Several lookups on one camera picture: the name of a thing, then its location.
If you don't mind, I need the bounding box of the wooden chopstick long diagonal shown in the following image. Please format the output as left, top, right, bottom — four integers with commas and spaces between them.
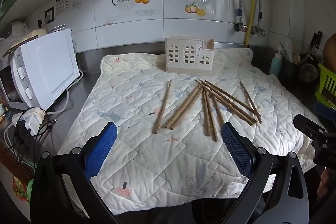
203, 81, 256, 114
196, 80, 256, 126
197, 80, 257, 126

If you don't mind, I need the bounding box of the wooden chopstick short centre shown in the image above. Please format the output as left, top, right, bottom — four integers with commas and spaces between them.
210, 96, 224, 127

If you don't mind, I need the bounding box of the yellow gas pipe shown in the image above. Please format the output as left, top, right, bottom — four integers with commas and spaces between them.
244, 0, 256, 48

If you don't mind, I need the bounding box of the black handled knife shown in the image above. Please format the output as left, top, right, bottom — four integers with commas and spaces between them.
309, 31, 323, 52

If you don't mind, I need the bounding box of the wooden chopstick vertical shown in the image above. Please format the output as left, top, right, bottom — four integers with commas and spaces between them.
205, 90, 218, 141
202, 90, 211, 136

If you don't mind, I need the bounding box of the braided metal hose right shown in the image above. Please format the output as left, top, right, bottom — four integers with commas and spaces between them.
253, 0, 267, 37

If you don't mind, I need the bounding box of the white quilted mat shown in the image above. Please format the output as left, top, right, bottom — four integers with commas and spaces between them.
59, 48, 318, 215

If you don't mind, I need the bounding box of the teal soap bottle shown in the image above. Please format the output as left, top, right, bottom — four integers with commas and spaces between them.
269, 47, 283, 77

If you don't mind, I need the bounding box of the black utensil pot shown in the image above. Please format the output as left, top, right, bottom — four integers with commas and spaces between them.
278, 53, 320, 100

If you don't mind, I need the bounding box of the person's right hand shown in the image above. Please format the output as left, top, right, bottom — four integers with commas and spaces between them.
317, 168, 335, 200

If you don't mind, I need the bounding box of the white microwave oven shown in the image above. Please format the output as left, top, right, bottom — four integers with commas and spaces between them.
1, 28, 80, 110

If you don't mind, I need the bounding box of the beige house-shaped utensil holder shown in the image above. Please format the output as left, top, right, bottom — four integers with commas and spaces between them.
165, 36, 215, 75

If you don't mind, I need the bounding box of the green plastic basket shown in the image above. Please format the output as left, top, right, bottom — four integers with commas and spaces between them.
315, 63, 335, 110

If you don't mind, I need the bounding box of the wall power socket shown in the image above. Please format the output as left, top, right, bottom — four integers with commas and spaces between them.
45, 6, 55, 24

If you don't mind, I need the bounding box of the white rice spoon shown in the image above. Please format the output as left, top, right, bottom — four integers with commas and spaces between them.
285, 39, 293, 63

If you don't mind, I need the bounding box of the white power strip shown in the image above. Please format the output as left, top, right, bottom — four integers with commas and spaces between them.
11, 107, 47, 136

